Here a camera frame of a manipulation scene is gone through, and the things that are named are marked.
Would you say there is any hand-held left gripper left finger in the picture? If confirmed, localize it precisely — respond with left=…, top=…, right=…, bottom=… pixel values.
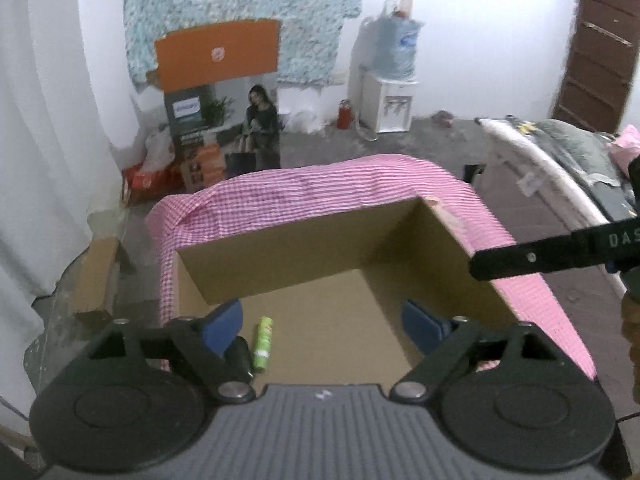
left=87, top=297, right=256, bottom=403

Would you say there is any orange packet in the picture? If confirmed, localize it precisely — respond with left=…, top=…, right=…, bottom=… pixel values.
left=122, top=164, right=184, bottom=206

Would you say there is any grey blanket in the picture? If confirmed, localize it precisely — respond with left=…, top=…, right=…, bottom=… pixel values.
left=532, top=119, right=640, bottom=221

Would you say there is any brown cardboard box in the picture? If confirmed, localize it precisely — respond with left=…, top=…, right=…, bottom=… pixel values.
left=172, top=197, right=521, bottom=396

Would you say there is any orange grey appliance carton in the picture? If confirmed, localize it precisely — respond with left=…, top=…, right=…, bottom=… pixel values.
left=154, top=18, right=283, bottom=181

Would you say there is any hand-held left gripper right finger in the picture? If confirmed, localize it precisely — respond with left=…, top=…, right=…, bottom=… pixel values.
left=389, top=299, right=558, bottom=403

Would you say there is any white plastic bag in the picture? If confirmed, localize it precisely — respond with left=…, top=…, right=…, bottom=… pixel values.
left=142, top=127, right=177, bottom=171
left=287, top=110, right=321, bottom=134
left=382, top=0, right=416, bottom=19

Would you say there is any brown door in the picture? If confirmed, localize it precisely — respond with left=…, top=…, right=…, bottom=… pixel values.
left=550, top=0, right=640, bottom=136

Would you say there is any flat cardboard piece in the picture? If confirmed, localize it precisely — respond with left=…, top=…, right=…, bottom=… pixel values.
left=67, top=237, right=136, bottom=329

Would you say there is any blue water bottle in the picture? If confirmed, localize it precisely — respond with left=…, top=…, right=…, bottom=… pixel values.
left=372, top=10, right=424, bottom=81

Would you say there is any pink cloth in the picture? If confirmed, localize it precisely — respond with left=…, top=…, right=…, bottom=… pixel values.
left=607, top=125, right=640, bottom=179

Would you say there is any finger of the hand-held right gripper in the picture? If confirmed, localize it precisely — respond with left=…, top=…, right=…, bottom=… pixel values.
left=468, top=231, right=577, bottom=282

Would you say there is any green lip balm tube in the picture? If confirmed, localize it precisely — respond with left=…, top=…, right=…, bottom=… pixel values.
left=252, top=316, right=276, bottom=375

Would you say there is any white curtain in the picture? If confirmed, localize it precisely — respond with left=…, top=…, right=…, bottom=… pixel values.
left=0, top=0, right=132, bottom=306

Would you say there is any white water dispenser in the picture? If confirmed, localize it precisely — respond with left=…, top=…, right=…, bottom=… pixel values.
left=360, top=67, right=418, bottom=134

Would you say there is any orange brown carton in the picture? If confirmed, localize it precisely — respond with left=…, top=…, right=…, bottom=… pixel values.
left=177, top=142, right=226, bottom=194

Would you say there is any white mattress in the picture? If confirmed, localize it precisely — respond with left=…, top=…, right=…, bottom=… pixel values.
left=475, top=116, right=616, bottom=226

